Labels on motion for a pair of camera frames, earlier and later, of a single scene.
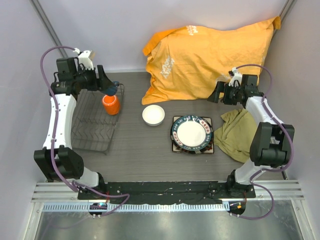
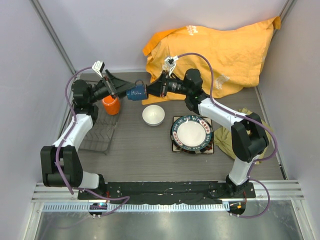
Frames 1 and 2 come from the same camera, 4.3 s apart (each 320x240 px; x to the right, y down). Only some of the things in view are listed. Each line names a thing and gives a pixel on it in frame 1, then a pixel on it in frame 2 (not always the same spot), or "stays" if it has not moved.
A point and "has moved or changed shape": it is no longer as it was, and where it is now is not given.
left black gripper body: x=87 y=78 → x=103 y=90
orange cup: x=111 y=104 stays
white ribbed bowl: x=153 y=115 stays
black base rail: x=164 y=193 stays
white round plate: x=191 y=132 stays
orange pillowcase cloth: x=186 y=62 stays
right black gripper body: x=231 y=95 → x=172 y=85
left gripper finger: x=104 y=81 → x=119 y=85
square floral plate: x=212 y=151 stays
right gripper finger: x=214 y=96 → x=154 y=89
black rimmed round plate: x=185 y=151 stays
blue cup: x=112 y=90 has moved or changed shape
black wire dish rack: x=92 y=128 stays
